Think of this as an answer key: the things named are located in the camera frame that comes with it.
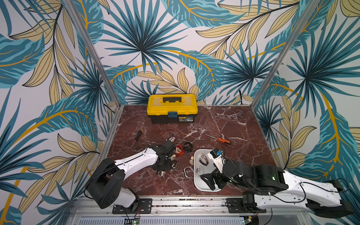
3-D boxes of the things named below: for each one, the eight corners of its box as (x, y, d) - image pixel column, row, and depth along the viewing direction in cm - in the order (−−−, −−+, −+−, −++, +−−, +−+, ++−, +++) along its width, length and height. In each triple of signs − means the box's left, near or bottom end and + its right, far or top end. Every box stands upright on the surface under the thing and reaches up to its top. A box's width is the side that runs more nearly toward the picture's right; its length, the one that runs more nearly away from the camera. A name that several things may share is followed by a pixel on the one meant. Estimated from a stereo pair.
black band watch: (184, 152, 95) (184, 150, 93) (183, 143, 100) (184, 141, 98) (192, 152, 95) (193, 151, 93) (192, 143, 100) (192, 141, 98)
